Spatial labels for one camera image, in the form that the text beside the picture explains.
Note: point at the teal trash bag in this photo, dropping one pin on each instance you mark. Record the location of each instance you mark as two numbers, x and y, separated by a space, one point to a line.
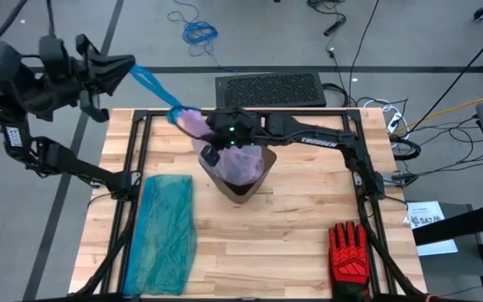
164 235

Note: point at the red work glove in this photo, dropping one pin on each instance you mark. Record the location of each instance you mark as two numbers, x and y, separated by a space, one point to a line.
348 256

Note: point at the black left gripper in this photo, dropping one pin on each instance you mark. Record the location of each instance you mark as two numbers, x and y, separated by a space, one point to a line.
61 79

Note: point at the brown trash bin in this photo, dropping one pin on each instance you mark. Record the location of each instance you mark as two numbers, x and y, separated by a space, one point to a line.
237 198

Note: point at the black aluminium frame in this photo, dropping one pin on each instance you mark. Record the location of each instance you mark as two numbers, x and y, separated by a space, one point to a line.
183 112

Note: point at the black perforated floor grate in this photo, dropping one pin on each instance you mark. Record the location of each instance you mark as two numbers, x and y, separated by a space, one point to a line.
266 90

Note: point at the white power strip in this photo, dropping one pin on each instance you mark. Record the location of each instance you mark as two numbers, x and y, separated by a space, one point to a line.
394 119

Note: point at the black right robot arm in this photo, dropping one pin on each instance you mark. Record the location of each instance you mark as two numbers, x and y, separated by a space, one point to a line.
321 140

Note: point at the white printed sheet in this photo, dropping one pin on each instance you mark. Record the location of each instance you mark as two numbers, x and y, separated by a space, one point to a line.
432 209

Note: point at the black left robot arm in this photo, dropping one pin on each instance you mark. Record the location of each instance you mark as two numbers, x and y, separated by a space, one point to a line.
78 165

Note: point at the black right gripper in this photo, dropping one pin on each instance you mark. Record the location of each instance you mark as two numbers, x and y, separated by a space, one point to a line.
231 126

